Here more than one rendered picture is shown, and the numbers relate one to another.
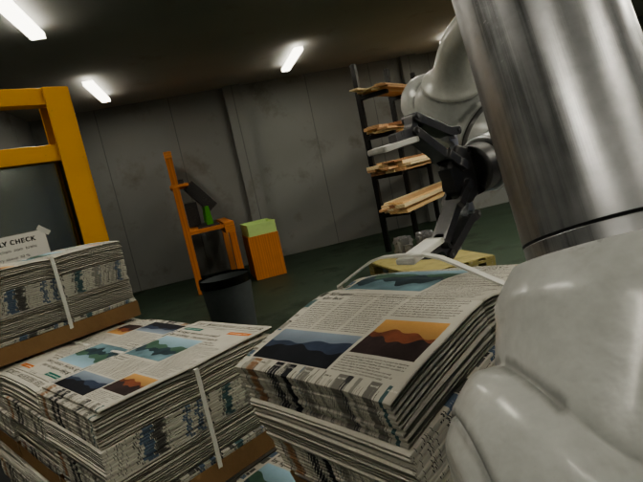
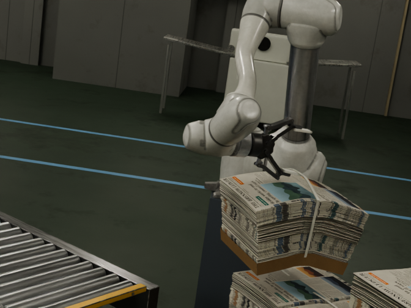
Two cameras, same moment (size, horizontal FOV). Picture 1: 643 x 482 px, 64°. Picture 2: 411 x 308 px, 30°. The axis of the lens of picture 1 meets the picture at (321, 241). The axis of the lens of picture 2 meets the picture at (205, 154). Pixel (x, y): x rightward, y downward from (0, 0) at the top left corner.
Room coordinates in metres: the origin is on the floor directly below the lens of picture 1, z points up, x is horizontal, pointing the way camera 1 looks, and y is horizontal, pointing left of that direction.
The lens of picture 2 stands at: (3.08, 0.18, 1.81)
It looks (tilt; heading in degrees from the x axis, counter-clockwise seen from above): 13 degrees down; 194
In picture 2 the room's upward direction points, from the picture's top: 8 degrees clockwise
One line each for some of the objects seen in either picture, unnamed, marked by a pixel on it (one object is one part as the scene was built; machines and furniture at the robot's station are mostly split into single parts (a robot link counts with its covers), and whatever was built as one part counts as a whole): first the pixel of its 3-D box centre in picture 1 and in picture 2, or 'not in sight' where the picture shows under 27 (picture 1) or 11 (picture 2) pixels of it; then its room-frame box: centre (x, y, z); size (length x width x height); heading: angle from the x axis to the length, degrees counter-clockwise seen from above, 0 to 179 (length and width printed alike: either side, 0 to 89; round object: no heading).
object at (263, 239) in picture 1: (222, 213); not in sight; (8.09, 1.44, 1.03); 1.63 x 1.42 x 2.06; 11
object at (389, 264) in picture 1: (425, 255); not in sight; (5.66, -1.11, 0.19); 1.36 x 0.96 x 0.38; 12
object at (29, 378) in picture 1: (111, 391); not in sight; (1.19, 0.57, 0.95); 0.38 x 0.29 x 0.23; 135
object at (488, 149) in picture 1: (465, 172); (259, 145); (0.74, -0.22, 1.31); 0.09 x 0.07 x 0.08; 128
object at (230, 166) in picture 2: not in sight; (246, 154); (0.25, -0.36, 1.17); 0.18 x 0.16 x 0.22; 88
